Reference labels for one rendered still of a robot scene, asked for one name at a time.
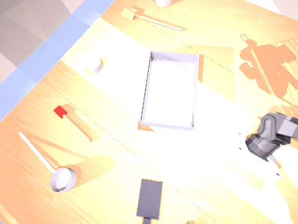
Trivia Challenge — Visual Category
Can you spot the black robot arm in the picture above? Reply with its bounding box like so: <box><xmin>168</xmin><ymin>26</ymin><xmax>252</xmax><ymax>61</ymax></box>
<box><xmin>245</xmin><ymin>112</ymin><xmax>298</xmax><ymax>162</ymax></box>

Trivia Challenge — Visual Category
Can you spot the light wooden board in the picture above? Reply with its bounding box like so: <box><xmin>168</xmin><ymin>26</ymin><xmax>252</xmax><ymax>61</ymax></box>
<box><xmin>250</xmin><ymin>38</ymin><xmax>298</xmax><ymax>118</ymax></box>

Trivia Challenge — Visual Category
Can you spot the white long-handled pan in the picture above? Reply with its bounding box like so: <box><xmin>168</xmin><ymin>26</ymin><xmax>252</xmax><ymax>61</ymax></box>
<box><xmin>18</xmin><ymin>132</ymin><xmax>77</xmax><ymax>193</ymax></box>

